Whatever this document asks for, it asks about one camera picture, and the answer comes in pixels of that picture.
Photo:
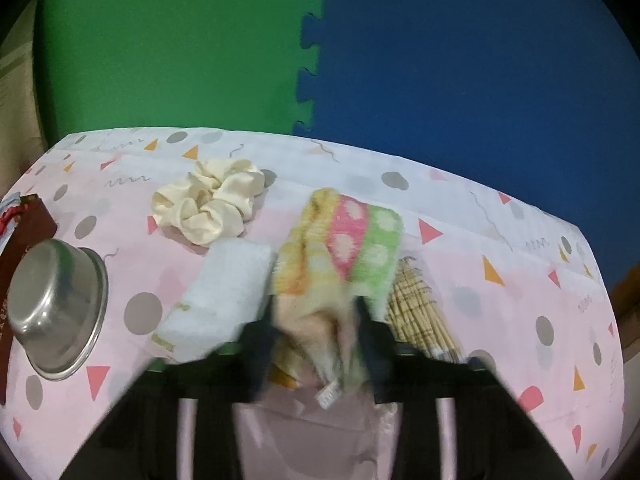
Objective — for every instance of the cream satin scrunchie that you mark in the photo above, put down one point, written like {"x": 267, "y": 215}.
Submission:
{"x": 210, "y": 205}

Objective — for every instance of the blue foam mat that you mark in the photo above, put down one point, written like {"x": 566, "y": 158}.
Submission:
{"x": 475, "y": 60}

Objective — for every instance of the colourful dotted towel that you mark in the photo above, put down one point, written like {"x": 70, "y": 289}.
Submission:
{"x": 345, "y": 240}

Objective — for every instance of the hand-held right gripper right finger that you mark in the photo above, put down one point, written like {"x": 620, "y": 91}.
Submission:
{"x": 377, "y": 355}

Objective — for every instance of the stainless steel bowl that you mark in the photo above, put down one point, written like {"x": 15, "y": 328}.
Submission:
{"x": 50, "y": 295}

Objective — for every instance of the bamboo stick mat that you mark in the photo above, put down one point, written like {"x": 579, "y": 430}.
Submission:
{"x": 417, "y": 305}

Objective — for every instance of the pink patterned tablecloth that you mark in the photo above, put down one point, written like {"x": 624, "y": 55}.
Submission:
{"x": 475, "y": 280}

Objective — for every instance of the white folded towel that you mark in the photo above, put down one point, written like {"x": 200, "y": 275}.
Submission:
{"x": 225, "y": 285}

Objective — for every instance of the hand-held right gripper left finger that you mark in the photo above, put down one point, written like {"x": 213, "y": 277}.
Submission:
{"x": 257, "y": 350}

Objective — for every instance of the green foam mat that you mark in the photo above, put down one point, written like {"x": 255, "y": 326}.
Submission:
{"x": 175, "y": 45}

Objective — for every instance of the beige printed curtain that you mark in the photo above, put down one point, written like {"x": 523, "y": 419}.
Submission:
{"x": 20, "y": 110}

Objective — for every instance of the gold metal tin tray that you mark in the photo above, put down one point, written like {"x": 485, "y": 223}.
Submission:
{"x": 30, "y": 225}

